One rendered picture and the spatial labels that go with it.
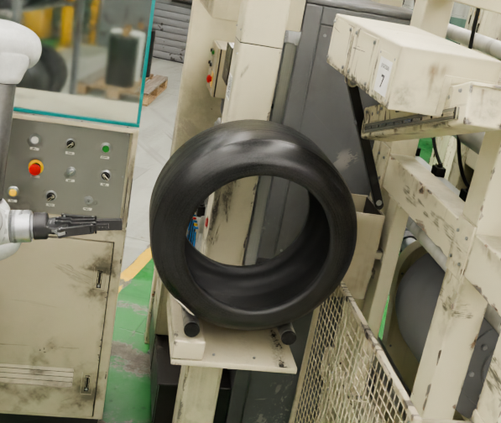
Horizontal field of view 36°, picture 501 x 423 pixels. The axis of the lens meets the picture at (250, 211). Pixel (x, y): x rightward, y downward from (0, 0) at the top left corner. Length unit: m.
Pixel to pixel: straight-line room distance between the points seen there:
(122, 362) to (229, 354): 1.47
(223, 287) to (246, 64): 0.68
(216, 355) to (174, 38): 9.82
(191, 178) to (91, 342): 1.16
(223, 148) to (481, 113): 0.66
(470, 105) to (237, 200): 0.95
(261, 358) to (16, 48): 1.16
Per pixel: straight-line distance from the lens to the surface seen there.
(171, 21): 11.85
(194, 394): 2.74
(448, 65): 1.80
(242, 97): 2.34
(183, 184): 2.01
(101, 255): 2.83
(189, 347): 2.21
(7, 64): 2.39
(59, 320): 2.96
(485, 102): 1.75
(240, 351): 2.32
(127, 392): 3.51
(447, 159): 5.65
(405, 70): 1.77
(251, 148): 2.00
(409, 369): 3.09
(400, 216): 2.51
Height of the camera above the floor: 1.95
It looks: 19 degrees down
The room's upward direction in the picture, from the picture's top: 10 degrees clockwise
